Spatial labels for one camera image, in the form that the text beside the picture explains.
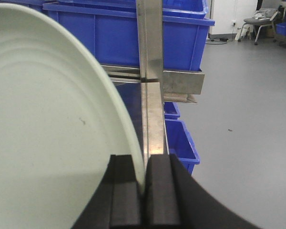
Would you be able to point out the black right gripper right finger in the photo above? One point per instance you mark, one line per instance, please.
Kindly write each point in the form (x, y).
(174, 200)

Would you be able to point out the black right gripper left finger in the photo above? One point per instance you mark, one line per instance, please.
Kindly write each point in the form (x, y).
(116, 202)

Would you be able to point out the green plate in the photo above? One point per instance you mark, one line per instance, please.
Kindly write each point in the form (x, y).
(61, 118)

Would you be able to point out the blue bin lower shelf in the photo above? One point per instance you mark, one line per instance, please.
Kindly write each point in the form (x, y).
(179, 139)

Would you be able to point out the stainless steel shelf rack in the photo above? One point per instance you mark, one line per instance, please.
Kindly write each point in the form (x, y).
(157, 85)

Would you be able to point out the blue plastic bin right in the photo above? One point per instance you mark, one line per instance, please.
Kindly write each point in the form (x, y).
(112, 36)

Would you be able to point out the grey office chair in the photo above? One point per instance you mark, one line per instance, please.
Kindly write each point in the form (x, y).
(261, 18)

